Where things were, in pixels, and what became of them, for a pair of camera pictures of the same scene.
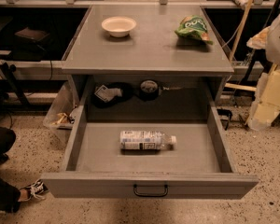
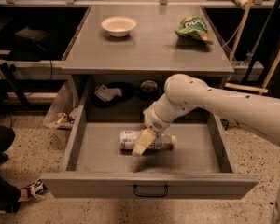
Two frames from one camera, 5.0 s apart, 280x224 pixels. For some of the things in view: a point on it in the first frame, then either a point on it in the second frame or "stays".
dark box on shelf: [33, 35] stays
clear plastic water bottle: [146, 140] stays
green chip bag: [194, 26] stays
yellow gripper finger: [272, 95] -> [158, 118]
